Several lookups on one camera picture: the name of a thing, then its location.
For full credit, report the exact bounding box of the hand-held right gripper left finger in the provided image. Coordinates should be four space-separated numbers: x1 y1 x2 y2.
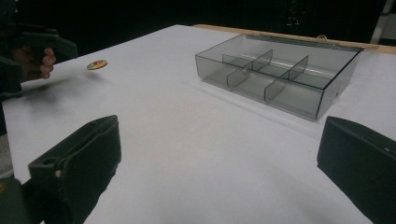
27 114 122 224

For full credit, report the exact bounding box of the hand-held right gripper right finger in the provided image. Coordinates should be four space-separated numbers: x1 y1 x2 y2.
317 116 396 224

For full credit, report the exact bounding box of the small round tan object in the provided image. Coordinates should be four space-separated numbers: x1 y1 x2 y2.
86 59 109 71

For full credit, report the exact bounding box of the clear grey compartment box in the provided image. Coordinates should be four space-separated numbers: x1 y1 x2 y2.
194 33 364 121

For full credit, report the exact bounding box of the white metal stand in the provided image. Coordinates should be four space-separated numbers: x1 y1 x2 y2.
369 0 396 45

